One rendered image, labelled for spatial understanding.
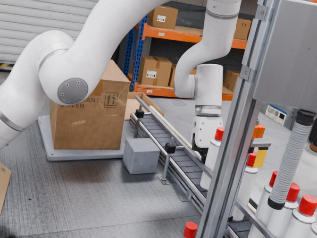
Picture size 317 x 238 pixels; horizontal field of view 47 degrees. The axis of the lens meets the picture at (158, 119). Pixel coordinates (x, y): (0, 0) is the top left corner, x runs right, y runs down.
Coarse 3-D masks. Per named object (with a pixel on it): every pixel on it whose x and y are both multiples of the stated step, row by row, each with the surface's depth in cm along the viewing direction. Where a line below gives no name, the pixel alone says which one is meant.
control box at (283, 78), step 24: (288, 0) 63; (288, 24) 64; (312, 24) 63; (264, 48) 69; (288, 48) 66; (312, 48) 65; (264, 72) 68; (288, 72) 67; (312, 72) 66; (264, 96) 69; (288, 96) 68; (312, 96) 67
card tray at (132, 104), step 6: (132, 96) 200; (144, 96) 199; (132, 102) 194; (138, 102) 196; (144, 102) 197; (150, 102) 191; (126, 108) 184; (132, 108) 186; (138, 108) 187; (156, 108) 185; (126, 114) 176; (162, 114) 178
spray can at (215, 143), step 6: (216, 132) 109; (222, 132) 108; (216, 138) 109; (210, 144) 110; (216, 144) 109; (210, 150) 110; (216, 150) 109; (210, 156) 111; (216, 156) 110; (210, 162) 111; (210, 168) 111; (204, 174) 113; (204, 180) 114; (204, 186) 114
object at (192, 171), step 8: (144, 120) 160; (152, 120) 162; (152, 128) 153; (160, 128) 155; (160, 136) 147; (168, 136) 149; (160, 144) 140; (176, 144) 143; (176, 152) 136; (184, 152) 138; (176, 160) 130; (184, 160) 131; (192, 160) 132; (184, 168) 126; (192, 168) 127; (192, 176) 121; (200, 176) 122; (200, 192) 113; (232, 224) 100; (240, 224) 101; (248, 224) 101; (240, 232) 97; (248, 232) 98
